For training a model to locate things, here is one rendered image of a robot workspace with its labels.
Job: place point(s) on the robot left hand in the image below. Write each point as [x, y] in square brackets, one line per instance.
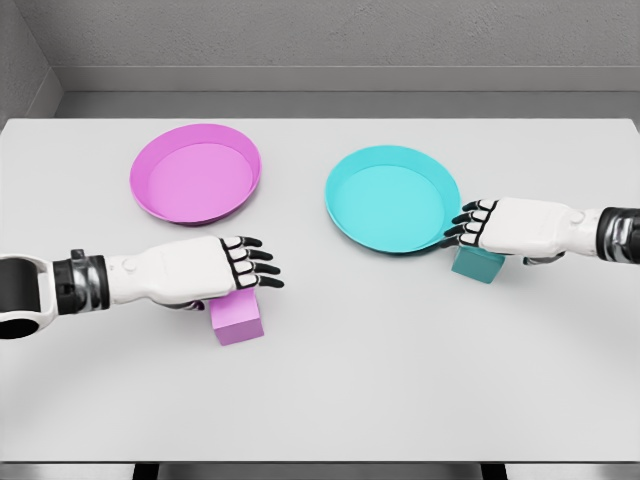
[200, 265]

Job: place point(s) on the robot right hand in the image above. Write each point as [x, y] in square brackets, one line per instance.
[520, 225]

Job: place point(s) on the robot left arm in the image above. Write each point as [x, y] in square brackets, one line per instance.
[65, 285]

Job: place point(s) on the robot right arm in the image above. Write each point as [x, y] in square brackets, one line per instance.
[607, 232]

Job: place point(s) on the teal block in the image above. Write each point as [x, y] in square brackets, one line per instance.
[477, 265]

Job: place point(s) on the pink block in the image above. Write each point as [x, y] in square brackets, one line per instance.
[235, 317]

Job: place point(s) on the pink plate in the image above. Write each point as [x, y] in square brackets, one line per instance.
[195, 175]

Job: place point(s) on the cyan plate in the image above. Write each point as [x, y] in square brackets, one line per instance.
[390, 200]

